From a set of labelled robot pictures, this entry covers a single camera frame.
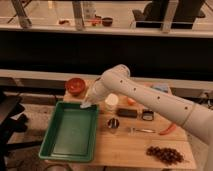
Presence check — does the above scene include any light blue towel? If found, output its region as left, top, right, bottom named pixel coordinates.
left=80, top=102, right=92, bottom=109

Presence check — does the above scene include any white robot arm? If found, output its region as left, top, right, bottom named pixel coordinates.
left=81, top=64, right=213, bottom=171

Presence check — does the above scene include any red bowl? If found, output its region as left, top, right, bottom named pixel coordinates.
left=65, top=78, right=86, bottom=96

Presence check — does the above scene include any dark bowl on far table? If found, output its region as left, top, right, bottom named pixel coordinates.
left=102, top=17, right=113, bottom=27

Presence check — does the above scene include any white paper cup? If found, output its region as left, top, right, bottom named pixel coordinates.
left=105, top=93, right=119, bottom=111

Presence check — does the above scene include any orange round fruit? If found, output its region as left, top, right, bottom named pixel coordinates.
left=127, top=97, right=136, bottom=106

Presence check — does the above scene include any black rectangular block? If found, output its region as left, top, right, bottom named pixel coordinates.
left=116, top=108, right=137, bottom=118

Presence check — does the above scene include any small metal cup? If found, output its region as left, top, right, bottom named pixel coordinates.
left=107, top=118, right=119, bottom=130

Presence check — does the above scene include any small black tin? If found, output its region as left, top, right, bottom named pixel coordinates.
left=142, top=109, right=154, bottom=121

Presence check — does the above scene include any silver metal utensil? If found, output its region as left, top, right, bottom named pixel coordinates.
left=129, top=127, right=155, bottom=133

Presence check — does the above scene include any green plastic tray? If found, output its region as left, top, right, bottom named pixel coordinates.
left=39, top=101, right=99, bottom=163

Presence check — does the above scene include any red chili pepper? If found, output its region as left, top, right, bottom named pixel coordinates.
left=158, top=123, right=176, bottom=135

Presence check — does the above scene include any bunch of dark grapes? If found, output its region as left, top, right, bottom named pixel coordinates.
left=146, top=146, right=184, bottom=165

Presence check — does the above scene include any black equipment at left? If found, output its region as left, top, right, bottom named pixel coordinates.
left=0, top=91, right=25, bottom=171

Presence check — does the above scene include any black office chair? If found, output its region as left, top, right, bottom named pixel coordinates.
left=132, top=0, right=206, bottom=29

